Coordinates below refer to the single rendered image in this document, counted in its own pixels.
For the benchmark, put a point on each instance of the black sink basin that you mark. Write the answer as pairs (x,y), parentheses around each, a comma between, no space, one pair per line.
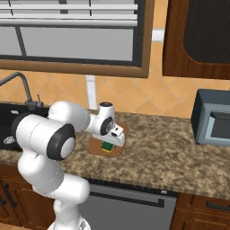
(6,119)

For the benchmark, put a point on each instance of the white wall socket plate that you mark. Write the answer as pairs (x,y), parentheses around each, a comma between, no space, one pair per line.
(157,35)

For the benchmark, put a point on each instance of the grey microwave oven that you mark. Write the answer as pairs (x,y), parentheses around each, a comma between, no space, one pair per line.
(209,119)

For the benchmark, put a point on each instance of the green and yellow sponge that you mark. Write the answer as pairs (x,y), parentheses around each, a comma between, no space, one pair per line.
(107,146)

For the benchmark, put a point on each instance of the brown wooden base cupboard door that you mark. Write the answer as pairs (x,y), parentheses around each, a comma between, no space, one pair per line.
(27,206)
(203,223)

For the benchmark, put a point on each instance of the brown wooden drawer front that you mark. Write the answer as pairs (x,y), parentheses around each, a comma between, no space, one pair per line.
(194,205)

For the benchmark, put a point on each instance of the grey dishwasher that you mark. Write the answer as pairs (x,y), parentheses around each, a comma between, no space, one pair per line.
(128,214)

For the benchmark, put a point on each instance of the brown wooden cutting board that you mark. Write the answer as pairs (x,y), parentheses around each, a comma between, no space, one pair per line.
(95,148)

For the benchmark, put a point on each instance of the window with white blinds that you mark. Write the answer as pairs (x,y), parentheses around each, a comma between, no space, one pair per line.
(75,33)

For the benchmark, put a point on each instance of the grey sink tap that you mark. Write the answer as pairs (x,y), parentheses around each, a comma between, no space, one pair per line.
(26,86)

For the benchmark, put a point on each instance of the white vertical wall strip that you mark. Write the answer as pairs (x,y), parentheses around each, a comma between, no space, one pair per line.
(91,91)

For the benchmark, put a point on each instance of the dark wooden wall cupboard door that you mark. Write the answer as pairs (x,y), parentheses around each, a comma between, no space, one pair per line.
(197,36)

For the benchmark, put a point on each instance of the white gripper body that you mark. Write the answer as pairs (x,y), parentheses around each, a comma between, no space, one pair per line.
(117,140)

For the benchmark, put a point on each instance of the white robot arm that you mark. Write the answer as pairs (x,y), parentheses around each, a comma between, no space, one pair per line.
(45,137)

